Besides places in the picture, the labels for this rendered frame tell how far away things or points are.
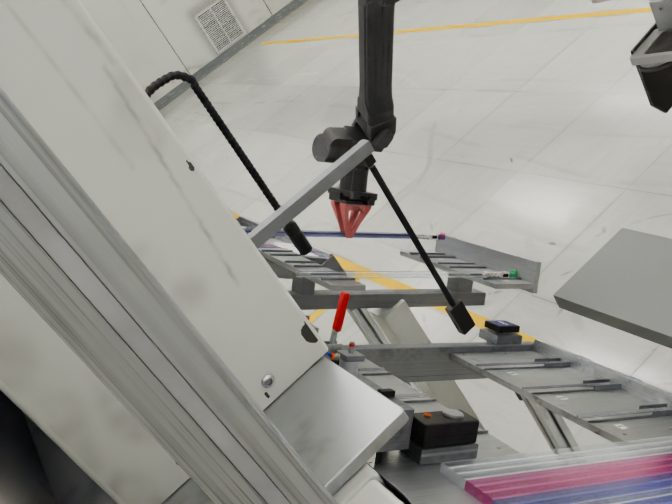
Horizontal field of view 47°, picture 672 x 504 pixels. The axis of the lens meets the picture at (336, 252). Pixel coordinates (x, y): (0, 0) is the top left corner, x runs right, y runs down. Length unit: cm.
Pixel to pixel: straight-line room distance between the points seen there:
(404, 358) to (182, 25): 775
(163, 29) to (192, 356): 850
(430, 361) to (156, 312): 105
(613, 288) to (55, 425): 140
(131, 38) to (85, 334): 842
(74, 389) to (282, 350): 13
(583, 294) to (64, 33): 144
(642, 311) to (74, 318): 143
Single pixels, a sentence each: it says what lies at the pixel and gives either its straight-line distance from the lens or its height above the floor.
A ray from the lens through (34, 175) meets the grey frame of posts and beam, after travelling 28.
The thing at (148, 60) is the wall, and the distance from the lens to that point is 873.
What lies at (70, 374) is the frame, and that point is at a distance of 46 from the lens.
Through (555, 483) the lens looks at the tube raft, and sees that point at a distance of 88.
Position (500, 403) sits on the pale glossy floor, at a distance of 248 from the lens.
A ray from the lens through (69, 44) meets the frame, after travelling 43.
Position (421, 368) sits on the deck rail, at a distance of 132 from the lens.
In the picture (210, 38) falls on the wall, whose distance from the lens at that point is 894.
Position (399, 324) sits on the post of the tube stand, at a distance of 161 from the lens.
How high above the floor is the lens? 166
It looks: 27 degrees down
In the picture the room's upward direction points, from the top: 33 degrees counter-clockwise
